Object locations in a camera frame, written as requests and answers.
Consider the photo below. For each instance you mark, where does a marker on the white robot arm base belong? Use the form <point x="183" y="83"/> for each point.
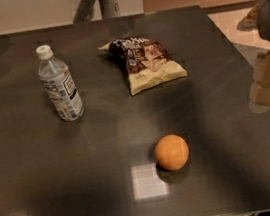
<point x="85" y="11"/>

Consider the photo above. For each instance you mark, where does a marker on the clear blue-label plastic bottle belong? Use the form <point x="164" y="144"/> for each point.
<point x="59" y="84"/>

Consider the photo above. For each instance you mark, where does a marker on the brown and cream chip bag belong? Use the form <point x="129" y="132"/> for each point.
<point x="148" y="63"/>

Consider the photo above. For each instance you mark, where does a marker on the orange fruit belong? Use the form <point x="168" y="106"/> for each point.
<point x="171" y="152"/>

